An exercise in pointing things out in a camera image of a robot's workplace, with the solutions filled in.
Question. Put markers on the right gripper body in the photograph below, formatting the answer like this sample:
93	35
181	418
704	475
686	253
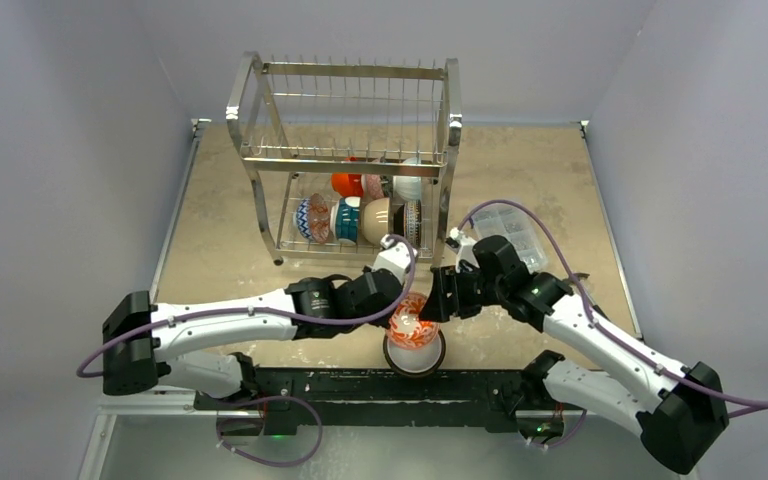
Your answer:
443	296

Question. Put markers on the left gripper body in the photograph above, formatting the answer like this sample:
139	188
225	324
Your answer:
383	323

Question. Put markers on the red floral pattern bowl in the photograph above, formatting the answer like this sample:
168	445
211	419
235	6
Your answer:
407	330

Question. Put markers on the brown-rimmed white bowl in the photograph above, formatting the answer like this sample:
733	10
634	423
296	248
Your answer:
415	363

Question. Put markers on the beige speckled bowl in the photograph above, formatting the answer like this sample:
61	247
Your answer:
375	220

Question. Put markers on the red geometric pattern bowl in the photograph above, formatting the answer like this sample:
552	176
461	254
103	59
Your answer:
312	219

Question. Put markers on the steel two-tier dish rack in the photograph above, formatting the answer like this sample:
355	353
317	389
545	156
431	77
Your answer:
296	123

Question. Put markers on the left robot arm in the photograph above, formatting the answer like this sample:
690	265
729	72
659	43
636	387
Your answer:
147	344

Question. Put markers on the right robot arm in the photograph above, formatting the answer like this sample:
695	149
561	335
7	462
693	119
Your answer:
676	411

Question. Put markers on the clear plastic screw box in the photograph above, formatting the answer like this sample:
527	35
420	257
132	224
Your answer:
517	227

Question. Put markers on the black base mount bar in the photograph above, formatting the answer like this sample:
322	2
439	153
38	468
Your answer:
497	401

